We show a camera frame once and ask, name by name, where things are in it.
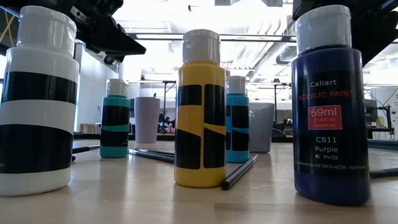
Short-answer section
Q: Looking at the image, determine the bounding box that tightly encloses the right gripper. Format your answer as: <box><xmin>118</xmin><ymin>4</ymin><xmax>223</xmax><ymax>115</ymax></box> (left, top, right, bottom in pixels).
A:
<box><xmin>292</xmin><ymin>0</ymin><xmax>398</xmax><ymax>67</ymax></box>

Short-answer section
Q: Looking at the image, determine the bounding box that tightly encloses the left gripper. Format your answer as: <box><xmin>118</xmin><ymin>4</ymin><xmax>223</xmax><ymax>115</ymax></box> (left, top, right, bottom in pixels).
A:
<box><xmin>46</xmin><ymin>0</ymin><xmax>147</xmax><ymax>63</ymax></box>

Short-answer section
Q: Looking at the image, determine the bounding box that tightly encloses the dark purple paint bottle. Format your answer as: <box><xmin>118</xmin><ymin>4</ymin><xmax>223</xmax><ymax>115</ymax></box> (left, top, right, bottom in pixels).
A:
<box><xmin>290</xmin><ymin>4</ymin><xmax>372</xmax><ymax>207</ymax></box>

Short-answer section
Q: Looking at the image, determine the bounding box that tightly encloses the teal paint bottle black label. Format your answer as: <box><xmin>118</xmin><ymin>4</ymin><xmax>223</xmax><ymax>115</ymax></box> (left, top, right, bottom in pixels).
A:
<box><xmin>99</xmin><ymin>78</ymin><xmax>131</xmax><ymax>159</ymax></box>

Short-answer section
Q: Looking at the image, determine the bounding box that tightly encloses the small yellow paint bottle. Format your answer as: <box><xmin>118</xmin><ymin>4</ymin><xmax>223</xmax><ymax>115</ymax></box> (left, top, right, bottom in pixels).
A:
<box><xmin>173</xmin><ymin>28</ymin><xmax>227</xmax><ymax>189</ymax></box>

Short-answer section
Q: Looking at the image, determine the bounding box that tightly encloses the white paint bottle black label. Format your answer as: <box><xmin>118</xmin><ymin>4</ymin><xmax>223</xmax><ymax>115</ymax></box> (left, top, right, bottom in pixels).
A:
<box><xmin>0</xmin><ymin>5</ymin><xmax>80</xmax><ymax>197</ymax></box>

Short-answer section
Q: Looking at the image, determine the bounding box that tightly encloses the light blue paint bottle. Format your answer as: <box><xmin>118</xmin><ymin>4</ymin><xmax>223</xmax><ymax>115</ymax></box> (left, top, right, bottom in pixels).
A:
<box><xmin>224</xmin><ymin>75</ymin><xmax>251</xmax><ymax>164</ymax></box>

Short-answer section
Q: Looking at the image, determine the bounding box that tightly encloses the black background workbench equipment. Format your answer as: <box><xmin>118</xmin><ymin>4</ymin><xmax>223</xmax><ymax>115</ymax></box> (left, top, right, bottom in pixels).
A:
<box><xmin>363</xmin><ymin>98</ymin><xmax>396</xmax><ymax>140</ymax></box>

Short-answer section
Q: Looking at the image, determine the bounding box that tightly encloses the lilac plastic cup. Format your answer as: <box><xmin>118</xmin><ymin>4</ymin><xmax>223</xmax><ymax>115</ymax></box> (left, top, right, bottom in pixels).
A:
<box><xmin>134</xmin><ymin>96</ymin><xmax>161</xmax><ymax>144</ymax></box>

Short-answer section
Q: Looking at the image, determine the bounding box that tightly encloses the wooden crate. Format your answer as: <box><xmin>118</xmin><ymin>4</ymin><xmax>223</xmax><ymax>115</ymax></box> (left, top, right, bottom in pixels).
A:
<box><xmin>79</xmin><ymin>123</ymin><xmax>101</xmax><ymax>135</ymax></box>

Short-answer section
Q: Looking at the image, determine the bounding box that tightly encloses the grey translucent plastic bin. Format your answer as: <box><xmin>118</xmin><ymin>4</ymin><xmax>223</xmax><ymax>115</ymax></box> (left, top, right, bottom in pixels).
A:
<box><xmin>248</xmin><ymin>102</ymin><xmax>276</xmax><ymax>154</ymax></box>

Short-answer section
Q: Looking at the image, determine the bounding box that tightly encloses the black pencil near yellow bottle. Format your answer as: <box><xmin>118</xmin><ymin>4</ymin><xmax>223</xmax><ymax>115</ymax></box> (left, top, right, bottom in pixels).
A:
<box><xmin>220</xmin><ymin>153</ymin><xmax>259</xmax><ymax>191</ymax></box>

